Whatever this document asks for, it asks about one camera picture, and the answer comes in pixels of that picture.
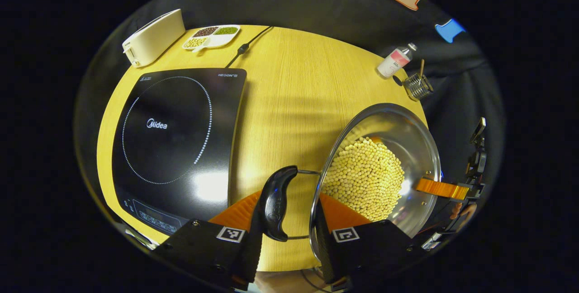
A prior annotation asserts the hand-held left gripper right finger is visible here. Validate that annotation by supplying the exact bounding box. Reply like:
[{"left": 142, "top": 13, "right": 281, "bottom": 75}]
[{"left": 314, "top": 194, "right": 414, "bottom": 284}]

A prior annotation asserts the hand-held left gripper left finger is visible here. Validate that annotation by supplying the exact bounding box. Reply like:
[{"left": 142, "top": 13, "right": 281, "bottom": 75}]
[{"left": 154, "top": 191, "right": 272, "bottom": 290}]

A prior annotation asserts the steel pot with beans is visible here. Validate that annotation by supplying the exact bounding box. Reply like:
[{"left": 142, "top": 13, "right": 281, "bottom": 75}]
[{"left": 262, "top": 103, "right": 441, "bottom": 262}]

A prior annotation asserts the black induction cooktop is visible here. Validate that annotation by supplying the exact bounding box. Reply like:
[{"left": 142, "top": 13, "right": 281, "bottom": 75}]
[{"left": 112, "top": 68, "right": 247, "bottom": 236}]

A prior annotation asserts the clear glass holder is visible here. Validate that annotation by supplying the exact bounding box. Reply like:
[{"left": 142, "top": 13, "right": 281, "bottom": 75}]
[{"left": 403, "top": 74, "right": 434, "bottom": 101}]

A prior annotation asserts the clear bottle with pink label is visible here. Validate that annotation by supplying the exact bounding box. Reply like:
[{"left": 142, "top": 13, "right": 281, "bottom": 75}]
[{"left": 377, "top": 43, "right": 418, "bottom": 79}]

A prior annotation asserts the white divided bean dish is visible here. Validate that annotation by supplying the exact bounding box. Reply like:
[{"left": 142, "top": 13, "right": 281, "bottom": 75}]
[{"left": 182, "top": 25, "right": 240, "bottom": 53}]

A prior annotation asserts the black backdrop cloth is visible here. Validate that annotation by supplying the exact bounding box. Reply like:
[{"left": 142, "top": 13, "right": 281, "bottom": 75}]
[{"left": 75, "top": 0, "right": 506, "bottom": 221}]

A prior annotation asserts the white toaster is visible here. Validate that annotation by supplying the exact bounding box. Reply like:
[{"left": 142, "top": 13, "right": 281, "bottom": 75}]
[{"left": 122, "top": 9, "right": 186, "bottom": 68}]

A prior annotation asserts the black power cable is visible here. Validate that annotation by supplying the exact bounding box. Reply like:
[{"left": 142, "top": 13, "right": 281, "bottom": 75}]
[{"left": 225, "top": 25, "right": 274, "bottom": 68}]

